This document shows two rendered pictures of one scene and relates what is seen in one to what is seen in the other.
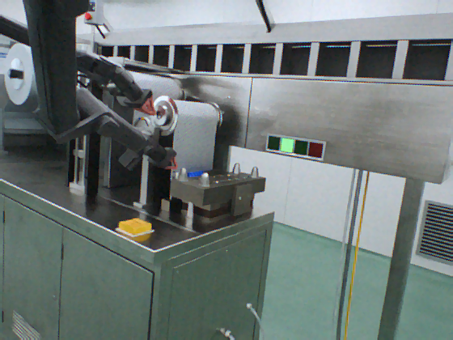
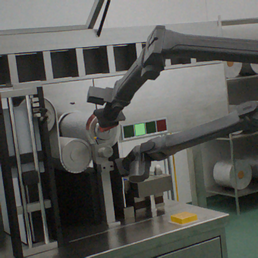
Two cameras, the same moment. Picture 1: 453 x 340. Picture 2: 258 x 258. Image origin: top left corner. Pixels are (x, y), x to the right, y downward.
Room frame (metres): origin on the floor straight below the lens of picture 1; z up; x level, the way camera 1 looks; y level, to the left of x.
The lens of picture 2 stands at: (0.42, 2.12, 1.46)
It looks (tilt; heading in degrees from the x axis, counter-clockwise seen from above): 6 degrees down; 294
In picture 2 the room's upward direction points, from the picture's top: 7 degrees counter-clockwise
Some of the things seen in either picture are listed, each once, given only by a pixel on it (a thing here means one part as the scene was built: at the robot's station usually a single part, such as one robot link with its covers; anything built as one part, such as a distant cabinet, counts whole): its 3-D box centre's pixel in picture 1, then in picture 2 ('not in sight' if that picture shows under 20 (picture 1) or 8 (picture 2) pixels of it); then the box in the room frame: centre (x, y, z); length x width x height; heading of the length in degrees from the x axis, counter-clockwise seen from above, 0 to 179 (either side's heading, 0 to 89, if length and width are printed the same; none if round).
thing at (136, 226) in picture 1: (135, 226); (184, 217); (1.07, 0.29, 0.91); 0.07 x 0.07 x 0.02; 55
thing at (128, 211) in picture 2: (191, 200); (111, 206); (1.42, 0.17, 0.92); 0.28 x 0.04 x 0.04; 145
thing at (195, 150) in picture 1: (194, 155); (106, 162); (1.41, 0.17, 1.11); 0.23 x 0.01 x 0.18; 145
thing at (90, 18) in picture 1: (92, 12); not in sight; (1.69, 0.72, 1.66); 0.07 x 0.07 x 0.10; 72
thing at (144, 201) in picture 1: (146, 166); (106, 184); (1.34, 0.34, 1.05); 0.06 x 0.05 x 0.31; 145
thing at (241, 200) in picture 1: (242, 199); not in sight; (1.34, -0.04, 0.97); 0.10 x 0.03 x 0.11; 145
